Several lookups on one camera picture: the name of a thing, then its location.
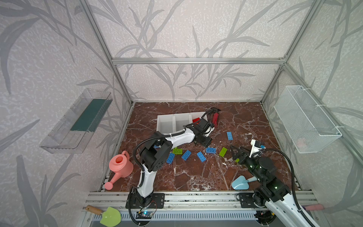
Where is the aluminium front rail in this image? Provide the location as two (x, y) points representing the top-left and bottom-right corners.
(76, 191), (331, 227)

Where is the right circuit board wiring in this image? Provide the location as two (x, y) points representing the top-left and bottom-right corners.
(254, 211), (277, 226)

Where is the purple toy shovel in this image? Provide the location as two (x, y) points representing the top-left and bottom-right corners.
(303, 204), (324, 211)

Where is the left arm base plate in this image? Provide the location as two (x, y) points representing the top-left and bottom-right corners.
(125, 193), (165, 209)

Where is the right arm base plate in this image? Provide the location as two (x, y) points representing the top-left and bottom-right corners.
(235, 193), (265, 208)

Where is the blue lego studs up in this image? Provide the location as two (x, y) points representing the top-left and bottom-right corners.
(197, 152), (207, 163)

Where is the blue lego centre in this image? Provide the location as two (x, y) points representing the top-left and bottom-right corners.
(181, 150), (192, 161)

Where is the green lego hollow up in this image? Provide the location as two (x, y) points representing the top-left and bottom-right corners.
(172, 148), (183, 155)

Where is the white wire basket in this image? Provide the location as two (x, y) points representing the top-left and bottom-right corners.
(274, 85), (342, 154)

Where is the left circuit board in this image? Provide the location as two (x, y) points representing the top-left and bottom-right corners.
(136, 211), (156, 219)

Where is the blue lego hollow right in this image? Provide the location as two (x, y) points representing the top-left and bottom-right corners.
(206, 147), (216, 154)

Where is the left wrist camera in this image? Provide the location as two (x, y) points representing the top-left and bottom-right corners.
(195, 118), (214, 135)

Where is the white bin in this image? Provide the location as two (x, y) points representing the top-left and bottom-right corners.
(173, 113), (192, 132)
(157, 114), (176, 134)
(190, 111), (208, 124)

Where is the red spray bottle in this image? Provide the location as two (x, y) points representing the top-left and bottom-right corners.
(211, 107), (221, 128)

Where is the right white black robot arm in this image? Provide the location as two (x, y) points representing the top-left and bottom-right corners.
(230, 145), (319, 227)

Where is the light blue toy shovel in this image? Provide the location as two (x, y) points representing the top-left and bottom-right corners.
(232, 176), (257, 190)

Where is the white middle bin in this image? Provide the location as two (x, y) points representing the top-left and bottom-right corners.
(173, 113), (192, 132)

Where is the white left bin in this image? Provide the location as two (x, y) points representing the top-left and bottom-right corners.
(157, 114), (176, 134)

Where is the blue lego lower left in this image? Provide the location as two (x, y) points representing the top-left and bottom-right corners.
(166, 153), (175, 165)

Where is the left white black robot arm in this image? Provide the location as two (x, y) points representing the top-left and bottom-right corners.
(130, 119), (215, 208)

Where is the light blue lego far right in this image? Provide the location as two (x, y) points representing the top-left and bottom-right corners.
(226, 131), (233, 141)

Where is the pink watering can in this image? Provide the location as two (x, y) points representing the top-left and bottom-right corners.
(105, 150), (133, 190)

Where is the green toy shovel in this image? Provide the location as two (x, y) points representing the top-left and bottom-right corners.
(85, 205), (122, 227)

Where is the white right bin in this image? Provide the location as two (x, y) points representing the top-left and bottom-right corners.
(190, 111), (208, 124)

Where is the clear plastic wall tray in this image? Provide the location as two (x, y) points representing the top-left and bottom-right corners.
(40, 89), (113, 154)

